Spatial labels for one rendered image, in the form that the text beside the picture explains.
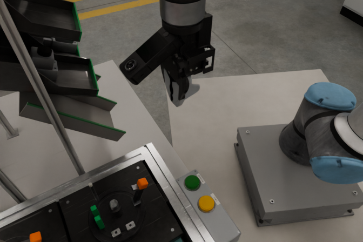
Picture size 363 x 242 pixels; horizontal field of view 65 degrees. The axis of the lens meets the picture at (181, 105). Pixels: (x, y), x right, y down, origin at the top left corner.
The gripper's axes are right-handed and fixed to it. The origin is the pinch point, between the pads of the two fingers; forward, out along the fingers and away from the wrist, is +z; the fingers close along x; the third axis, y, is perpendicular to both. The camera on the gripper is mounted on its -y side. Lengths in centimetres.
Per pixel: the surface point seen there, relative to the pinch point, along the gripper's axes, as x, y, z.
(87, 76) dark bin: 22.8, -12.9, 3.8
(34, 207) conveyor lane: 8.6, -37.5, 27.3
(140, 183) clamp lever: -5.3, -12.4, 16.0
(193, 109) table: 24.2, 21.5, 37.4
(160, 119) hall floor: 93, 38, 123
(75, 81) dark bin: 20.6, -16.3, 2.5
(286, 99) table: 10, 57, 37
